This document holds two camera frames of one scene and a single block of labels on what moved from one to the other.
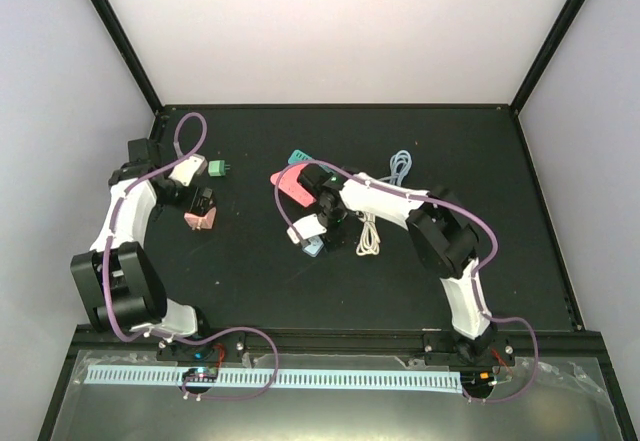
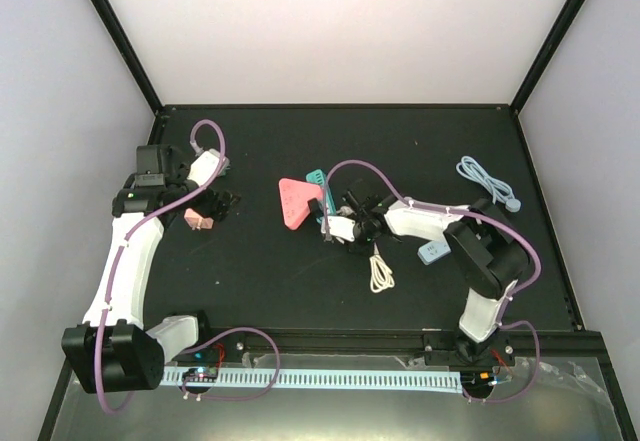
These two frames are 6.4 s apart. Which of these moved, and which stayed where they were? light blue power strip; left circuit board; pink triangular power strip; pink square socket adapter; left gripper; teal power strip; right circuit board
Moved: light blue power strip; pink triangular power strip; left gripper; teal power strip
Stayed: pink square socket adapter; left circuit board; right circuit board
